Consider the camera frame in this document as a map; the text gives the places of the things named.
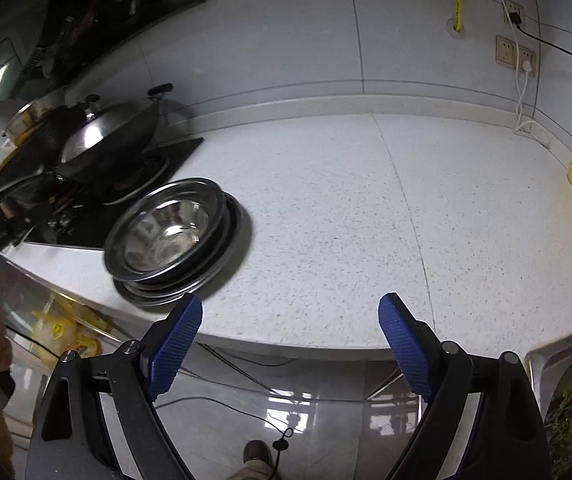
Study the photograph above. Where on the beige wall socket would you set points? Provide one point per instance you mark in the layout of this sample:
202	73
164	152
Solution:
508	54

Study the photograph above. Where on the yellow bag under counter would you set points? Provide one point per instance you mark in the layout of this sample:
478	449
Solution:
63	325

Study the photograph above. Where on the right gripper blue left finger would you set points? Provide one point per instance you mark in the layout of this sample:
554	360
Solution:
166	344

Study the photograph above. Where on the small stainless steel bowl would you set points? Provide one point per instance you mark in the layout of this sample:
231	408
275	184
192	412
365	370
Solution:
165	233

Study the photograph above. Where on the steel pot with lid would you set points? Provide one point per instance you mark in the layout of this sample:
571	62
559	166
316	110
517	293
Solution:
20	127

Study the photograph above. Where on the black gas stove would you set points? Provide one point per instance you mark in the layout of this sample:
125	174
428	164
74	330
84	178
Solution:
87	220

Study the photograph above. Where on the shoe on floor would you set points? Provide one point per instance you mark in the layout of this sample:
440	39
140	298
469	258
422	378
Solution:
257	451

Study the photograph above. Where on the black wok with lid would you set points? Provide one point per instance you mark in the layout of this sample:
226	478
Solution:
112	133

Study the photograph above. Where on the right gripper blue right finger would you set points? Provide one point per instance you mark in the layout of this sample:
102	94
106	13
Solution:
412	343

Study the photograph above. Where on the stainless steel plate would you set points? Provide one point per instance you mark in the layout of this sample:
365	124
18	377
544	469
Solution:
204	191
191	275

